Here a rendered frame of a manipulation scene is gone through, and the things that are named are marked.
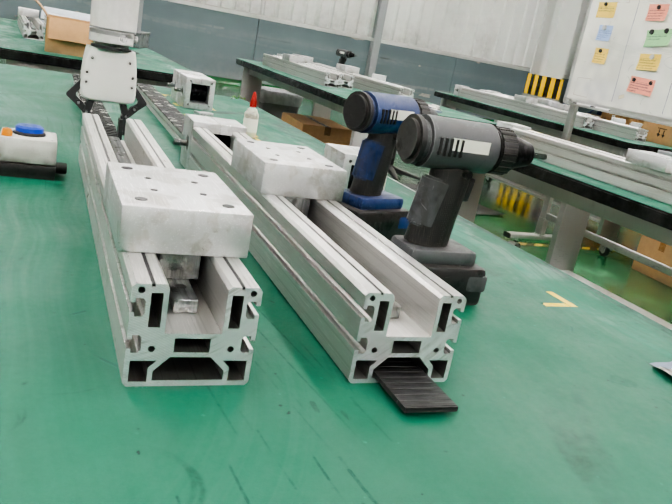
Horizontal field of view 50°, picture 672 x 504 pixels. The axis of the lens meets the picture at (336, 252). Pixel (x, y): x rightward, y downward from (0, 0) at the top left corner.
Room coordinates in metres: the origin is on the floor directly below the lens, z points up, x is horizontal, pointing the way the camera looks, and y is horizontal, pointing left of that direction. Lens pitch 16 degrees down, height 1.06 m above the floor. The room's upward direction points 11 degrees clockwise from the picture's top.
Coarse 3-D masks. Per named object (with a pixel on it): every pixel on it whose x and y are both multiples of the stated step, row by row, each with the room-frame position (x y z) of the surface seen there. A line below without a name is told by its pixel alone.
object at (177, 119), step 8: (144, 88) 2.21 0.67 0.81; (152, 88) 2.26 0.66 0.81; (152, 96) 2.05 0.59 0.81; (160, 96) 2.09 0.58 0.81; (160, 104) 1.91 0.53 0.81; (168, 104) 1.94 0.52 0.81; (168, 112) 1.79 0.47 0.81; (176, 112) 1.82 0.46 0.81; (176, 120) 1.68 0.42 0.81; (184, 120) 1.70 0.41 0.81; (176, 128) 1.59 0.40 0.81
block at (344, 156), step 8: (328, 144) 1.33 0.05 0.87; (336, 144) 1.35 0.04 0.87; (328, 152) 1.32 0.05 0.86; (336, 152) 1.29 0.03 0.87; (344, 152) 1.27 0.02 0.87; (352, 152) 1.29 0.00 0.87; (336, 160) 1.28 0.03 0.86; (344, 160) 1.25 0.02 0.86; (352, 160) 1.26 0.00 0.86; (344, 168) 1.26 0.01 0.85; (352, 168) 1.29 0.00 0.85; (352, 176) 1.28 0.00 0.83; (384, 184) 1.29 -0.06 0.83
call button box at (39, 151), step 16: (0, 144) 1.03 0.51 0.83; (16, 144) 1.04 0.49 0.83; (32, 144) 1.04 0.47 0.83; (48, 144) 1.05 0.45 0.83; (0, 160) 1.03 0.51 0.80; (16, 160) 1.04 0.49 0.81; (32, 160) 1.04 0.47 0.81; (48, 160) 1.05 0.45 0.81; (16, 176) 1.04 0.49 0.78; (32, 176) 1.05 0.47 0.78; (48, 176) 1.05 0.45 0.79
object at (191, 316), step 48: (96, 144) 0.97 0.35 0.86; (144, 144) 1.04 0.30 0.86; (96, 192) 0.83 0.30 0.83; (96, 240) 0.78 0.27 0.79; (144, 288) 0.50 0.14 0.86; (192, 288) 0.58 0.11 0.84; (240, 288) 0.52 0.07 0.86; (144, 336) 0.50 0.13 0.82; (192, 336) 0.51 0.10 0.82; (240, 336) 0.53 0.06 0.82; (144, 384) 0.50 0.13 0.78; (192, 384) 0.51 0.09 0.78; (240, 384) 0.53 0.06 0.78
